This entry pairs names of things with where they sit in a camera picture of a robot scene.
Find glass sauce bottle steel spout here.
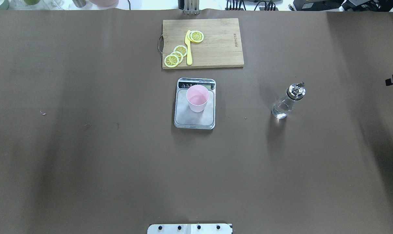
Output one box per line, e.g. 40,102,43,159
271,82,306,119

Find pink plastic cup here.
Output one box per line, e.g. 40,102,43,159
186,85,210,112

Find digital kitchen scale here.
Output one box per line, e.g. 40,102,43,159
174,78,216,129

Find green plastic cup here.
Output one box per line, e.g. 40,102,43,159
23,0,40,6

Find lemon slice top pair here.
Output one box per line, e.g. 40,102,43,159
191,31,205,43

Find lemon slice under pair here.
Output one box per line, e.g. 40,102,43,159
187,31,197,43

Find yellow plastic knife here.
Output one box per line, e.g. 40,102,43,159
184,30,192,66

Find lemon slice middle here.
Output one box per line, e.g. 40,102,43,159
171,51,183,65

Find lemon slice near knife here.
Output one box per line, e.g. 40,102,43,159
173,45,188,56

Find lemon slice far end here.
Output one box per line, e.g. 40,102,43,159
164,54,180,68

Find pink bowl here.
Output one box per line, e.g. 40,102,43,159
90,0,119,7

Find black thermos bottle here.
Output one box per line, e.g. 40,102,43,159
72,0,87,8

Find black cables at table edge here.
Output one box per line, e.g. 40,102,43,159
225,0,280,11

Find aluminium frame post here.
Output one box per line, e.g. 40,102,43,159
178,0,200,15

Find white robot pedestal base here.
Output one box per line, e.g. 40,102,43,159
147,223,234,234

